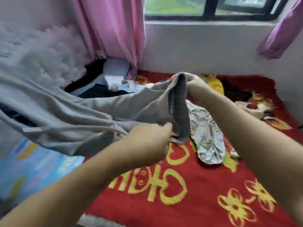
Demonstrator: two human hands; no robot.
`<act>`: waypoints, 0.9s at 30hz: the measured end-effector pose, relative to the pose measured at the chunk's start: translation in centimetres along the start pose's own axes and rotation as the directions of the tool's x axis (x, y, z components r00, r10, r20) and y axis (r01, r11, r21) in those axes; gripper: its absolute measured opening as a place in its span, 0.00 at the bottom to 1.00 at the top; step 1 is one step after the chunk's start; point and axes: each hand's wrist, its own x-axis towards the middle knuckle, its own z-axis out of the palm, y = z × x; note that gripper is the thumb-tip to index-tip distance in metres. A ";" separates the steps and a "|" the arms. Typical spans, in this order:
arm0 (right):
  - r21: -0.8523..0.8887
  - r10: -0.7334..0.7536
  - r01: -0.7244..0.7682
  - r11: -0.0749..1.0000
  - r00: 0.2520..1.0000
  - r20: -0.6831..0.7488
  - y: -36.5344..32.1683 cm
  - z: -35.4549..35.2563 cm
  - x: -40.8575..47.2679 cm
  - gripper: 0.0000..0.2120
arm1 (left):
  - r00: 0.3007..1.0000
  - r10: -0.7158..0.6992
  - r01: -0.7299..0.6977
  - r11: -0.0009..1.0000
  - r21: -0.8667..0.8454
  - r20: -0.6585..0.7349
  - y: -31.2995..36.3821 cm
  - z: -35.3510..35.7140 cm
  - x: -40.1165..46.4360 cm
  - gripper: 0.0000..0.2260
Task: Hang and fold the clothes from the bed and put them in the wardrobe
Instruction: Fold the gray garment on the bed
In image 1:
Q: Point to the person's left hand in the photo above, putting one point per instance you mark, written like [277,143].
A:
[146,145]

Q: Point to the person's right hand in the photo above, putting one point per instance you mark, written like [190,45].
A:
[196,89]

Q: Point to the pile of mixed clothes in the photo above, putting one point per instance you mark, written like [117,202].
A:
[208,134]

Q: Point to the grey garment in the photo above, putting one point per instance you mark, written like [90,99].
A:
[94,120]

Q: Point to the person's right forearm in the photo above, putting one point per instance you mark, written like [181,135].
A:
[255,144]

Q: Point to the person's left forearm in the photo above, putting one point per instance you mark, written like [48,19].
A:
[57,196]

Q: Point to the red and yellow blanket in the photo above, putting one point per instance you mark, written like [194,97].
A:
[199,196]

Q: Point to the pale blue pillow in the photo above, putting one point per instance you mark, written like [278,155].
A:
[116,68]

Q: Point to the dark framed window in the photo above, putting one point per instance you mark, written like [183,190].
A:
[208,7]

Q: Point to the wide pink curtain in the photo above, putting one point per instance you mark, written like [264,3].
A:
[113,30]

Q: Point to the narrow pink curtain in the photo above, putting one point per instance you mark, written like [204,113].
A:
[284,33]

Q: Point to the blue patterned pillow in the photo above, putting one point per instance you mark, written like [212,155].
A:
[33,170]

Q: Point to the white tufted headboard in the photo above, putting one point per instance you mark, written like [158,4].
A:
[38,49]

